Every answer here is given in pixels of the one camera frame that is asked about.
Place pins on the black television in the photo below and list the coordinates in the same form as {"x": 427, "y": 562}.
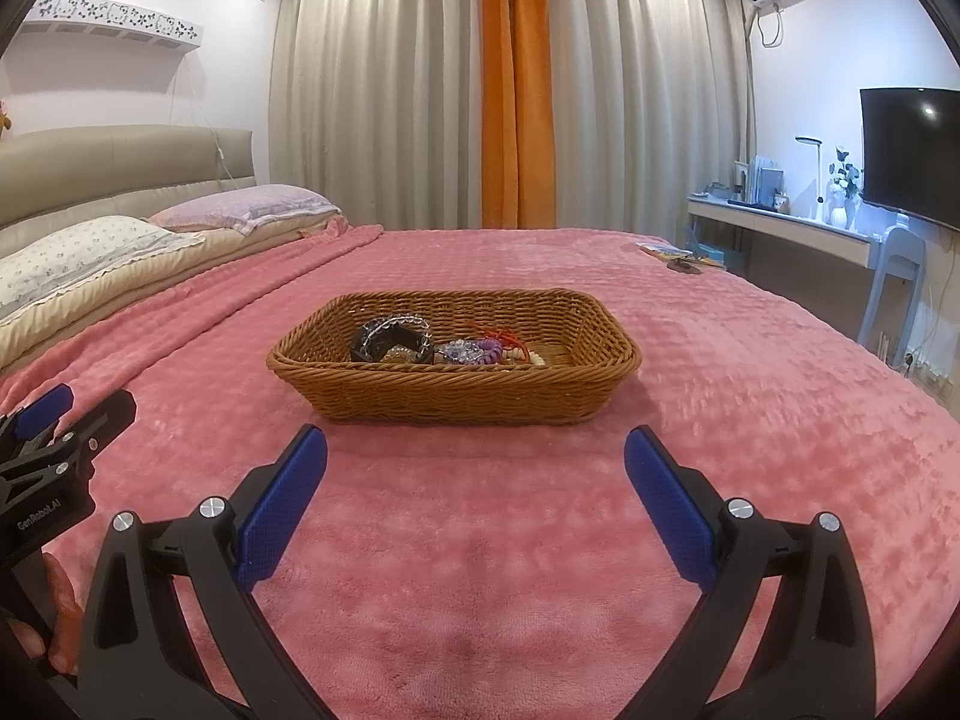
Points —
{"x": 907, "y": 150}

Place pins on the orange curtain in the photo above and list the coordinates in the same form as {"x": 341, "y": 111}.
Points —
{"x": 499, "y": 90}

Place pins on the white power strip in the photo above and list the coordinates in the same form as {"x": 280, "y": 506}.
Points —
{"x": 926, "y": 369}

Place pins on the beige curtain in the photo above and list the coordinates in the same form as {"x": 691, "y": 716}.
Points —
{"x": 645, "y": 90}
{"x": 375, "y": 90}

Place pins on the books on desk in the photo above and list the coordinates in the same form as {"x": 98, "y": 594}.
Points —
{"x": 761, "y": 184}

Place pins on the beige padded headboard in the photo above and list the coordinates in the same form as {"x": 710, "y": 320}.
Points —
{"x": 112, "y": 165}

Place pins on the colourful booklets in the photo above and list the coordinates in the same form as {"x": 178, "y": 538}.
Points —
{"x": 682, "y": 256}

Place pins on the brown wicker basket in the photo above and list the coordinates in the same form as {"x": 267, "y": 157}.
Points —
{"x": 450, "y": 397}

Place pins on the white desk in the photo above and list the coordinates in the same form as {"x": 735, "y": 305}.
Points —
{"x": 787, "y": 229}

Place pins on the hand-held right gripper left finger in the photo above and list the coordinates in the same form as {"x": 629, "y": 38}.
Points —
{"x": 281, "y": 510}

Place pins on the white floral pillow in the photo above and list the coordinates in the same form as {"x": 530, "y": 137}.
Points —
{"x": 82, "y": 255}

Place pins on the white decorative wall shelf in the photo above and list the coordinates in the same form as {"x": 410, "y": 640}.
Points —
{"x": 112, "y": 26}

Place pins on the lilac pillow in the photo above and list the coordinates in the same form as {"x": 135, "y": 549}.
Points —
{"x": 247, "y": 206}

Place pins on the flower vase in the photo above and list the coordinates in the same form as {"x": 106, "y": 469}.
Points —
{"x": 846, "y": 187}

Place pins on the small dark pendant clip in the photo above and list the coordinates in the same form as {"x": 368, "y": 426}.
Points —
{"x": 457, "y": 352}

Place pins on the white desk lamp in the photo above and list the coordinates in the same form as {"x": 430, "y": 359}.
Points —
{"x": 817, "y": 180}

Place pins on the light blue chair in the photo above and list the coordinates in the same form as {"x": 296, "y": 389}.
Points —
{"x": 896, "y": 262}

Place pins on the person's left hand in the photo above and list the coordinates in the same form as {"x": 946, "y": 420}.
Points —
{"x": 64, "y": 615}

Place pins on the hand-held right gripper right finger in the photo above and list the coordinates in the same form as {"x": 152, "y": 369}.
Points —
{"x": 671, "y": 510}

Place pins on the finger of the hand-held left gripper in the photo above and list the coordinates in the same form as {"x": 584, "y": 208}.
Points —
{"x": 105, "y": 420}
{"x": 45, "y": 409}

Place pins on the beige quilt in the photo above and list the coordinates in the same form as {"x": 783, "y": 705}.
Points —
{"x": 225, "y": 247}

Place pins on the black wrist watch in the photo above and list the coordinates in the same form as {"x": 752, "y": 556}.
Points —
{"x": 390, "y": 335}

